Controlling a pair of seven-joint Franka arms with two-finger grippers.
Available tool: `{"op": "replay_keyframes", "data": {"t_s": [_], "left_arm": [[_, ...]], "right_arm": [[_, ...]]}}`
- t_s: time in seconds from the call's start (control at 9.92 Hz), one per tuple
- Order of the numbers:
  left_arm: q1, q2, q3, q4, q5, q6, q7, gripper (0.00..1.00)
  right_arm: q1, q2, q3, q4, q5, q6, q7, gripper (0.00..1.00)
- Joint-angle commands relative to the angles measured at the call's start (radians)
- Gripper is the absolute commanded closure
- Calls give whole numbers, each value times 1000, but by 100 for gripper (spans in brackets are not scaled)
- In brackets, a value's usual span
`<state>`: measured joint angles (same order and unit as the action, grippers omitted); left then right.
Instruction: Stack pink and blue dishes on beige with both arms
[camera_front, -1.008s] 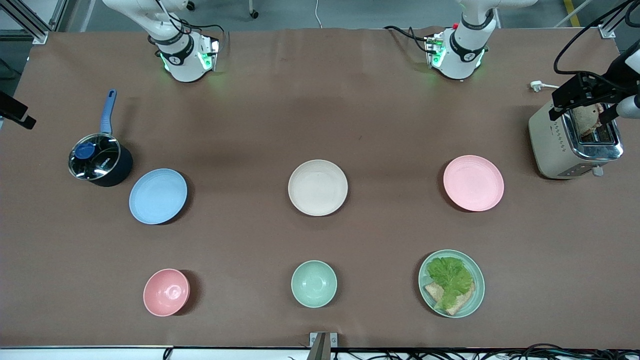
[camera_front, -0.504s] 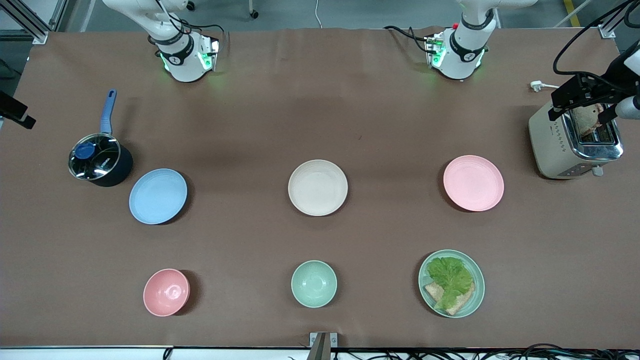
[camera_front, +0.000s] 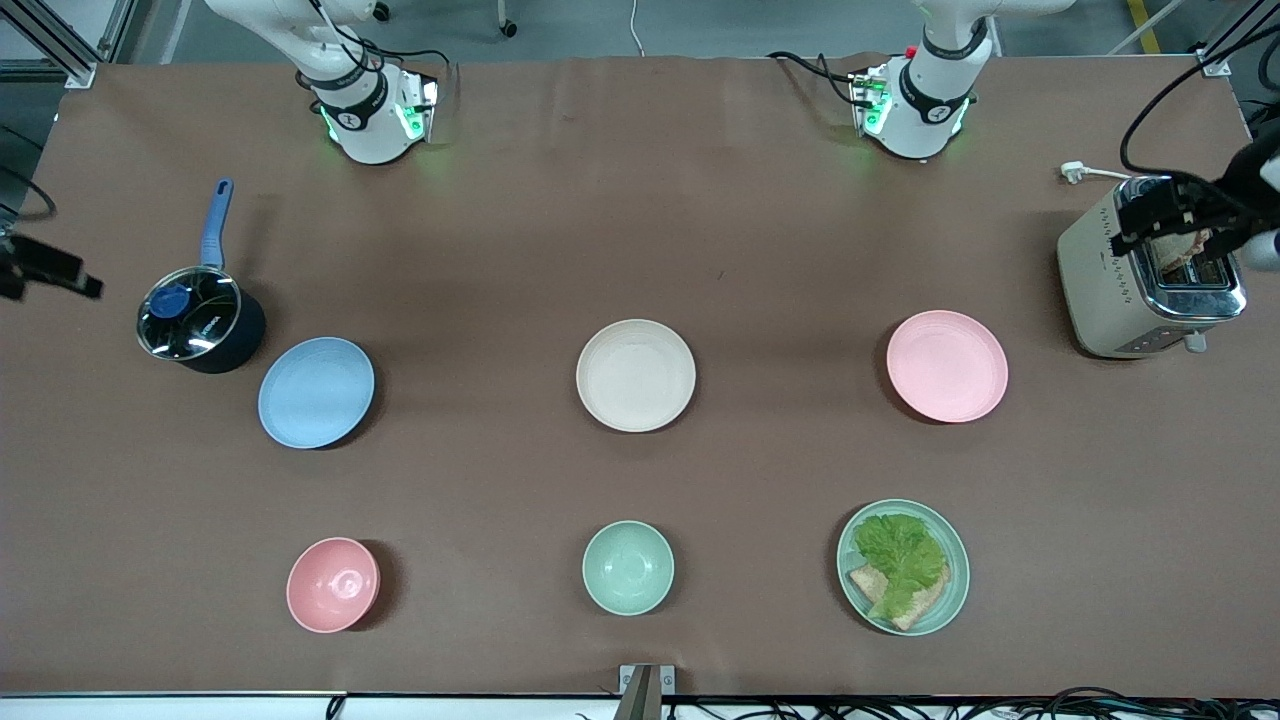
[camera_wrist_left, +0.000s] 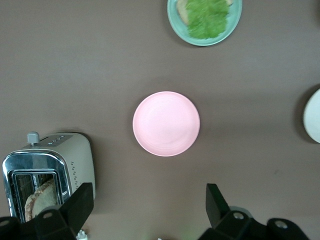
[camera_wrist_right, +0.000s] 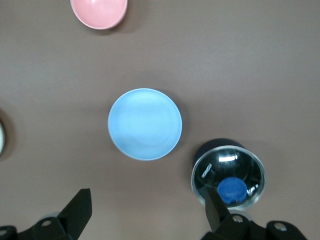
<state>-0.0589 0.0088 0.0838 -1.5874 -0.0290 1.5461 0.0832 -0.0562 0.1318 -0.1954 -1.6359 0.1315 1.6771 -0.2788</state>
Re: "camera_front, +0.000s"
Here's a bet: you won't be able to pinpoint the wide pink bowl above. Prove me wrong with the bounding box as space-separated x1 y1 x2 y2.
886 310 1009 424

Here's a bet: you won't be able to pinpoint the wide blue bowl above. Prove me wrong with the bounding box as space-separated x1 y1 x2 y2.
258 337 376 450

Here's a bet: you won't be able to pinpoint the toast slice in toaster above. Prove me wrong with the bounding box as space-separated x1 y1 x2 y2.
1158 230 1217 274

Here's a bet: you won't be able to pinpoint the beige chrome toaster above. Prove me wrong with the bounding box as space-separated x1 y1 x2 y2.
1057 175 1249 359

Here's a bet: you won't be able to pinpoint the glass lid with blue knob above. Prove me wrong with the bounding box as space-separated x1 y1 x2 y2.
137 266 243 361

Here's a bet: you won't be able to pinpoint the green plate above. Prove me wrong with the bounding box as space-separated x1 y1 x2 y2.
837 499 971 637

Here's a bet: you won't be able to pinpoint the green lettuce leaf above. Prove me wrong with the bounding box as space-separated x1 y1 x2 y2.
852 513 949 621

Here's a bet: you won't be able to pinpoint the small deep pink bowl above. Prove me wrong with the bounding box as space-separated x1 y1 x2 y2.
286 537 381 634

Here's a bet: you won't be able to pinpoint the brown bread slice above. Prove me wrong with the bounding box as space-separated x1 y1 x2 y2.
848 563 951 632

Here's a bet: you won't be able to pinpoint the brown table cover sheet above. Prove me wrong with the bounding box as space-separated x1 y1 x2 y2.
0 53 1280 699

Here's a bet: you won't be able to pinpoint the wide beige bowl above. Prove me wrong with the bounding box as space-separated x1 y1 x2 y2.
576 319 697 433

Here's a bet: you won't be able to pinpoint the small deep green bowl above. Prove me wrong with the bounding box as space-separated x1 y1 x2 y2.
582 520 675 616

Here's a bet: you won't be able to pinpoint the aluminium frame profile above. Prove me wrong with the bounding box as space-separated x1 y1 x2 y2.
1195 0 1280 79
0 0 133 87

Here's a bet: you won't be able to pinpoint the dark saucepan with blue handle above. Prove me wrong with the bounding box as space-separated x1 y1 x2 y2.
137 178 267 375

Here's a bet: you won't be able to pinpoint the black left arm base cable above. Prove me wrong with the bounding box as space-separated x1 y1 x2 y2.
767 50 867 107

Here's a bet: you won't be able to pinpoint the black arm base cable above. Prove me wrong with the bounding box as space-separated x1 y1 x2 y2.
767 50 867 107
300 0 461 106

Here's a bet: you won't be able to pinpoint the black right arm base cable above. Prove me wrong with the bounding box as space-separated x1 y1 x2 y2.
300 0 461 106

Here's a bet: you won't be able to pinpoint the white table edge rail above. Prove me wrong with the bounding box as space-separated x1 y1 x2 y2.
0 691 347 720

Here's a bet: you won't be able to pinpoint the metal bracket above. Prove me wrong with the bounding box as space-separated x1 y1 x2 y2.
618 664 676 720

